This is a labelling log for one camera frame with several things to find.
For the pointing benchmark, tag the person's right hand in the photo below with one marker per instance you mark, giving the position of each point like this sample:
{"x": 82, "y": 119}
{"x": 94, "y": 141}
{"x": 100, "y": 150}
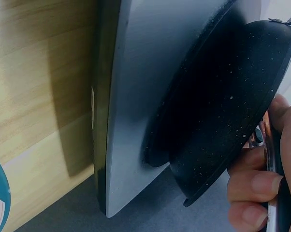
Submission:
{"x": 290, "y": 154}

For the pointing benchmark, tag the person's right thumb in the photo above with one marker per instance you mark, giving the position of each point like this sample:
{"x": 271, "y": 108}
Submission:
{"x": 282, "y": 113}

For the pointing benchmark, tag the steel-rimmed glass lid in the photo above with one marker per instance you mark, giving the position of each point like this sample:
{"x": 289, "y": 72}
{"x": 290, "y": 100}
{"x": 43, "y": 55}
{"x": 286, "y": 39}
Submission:
{"x": 271, "y": 154}

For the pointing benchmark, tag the black speckled frying pan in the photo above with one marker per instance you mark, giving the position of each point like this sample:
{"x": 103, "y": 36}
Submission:
{"x": 222, "y": 116}

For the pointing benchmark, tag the black induction cooktop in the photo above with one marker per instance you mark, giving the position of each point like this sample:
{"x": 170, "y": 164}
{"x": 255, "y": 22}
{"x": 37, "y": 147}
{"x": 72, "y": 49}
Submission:
{"x": 128, "y": 96}

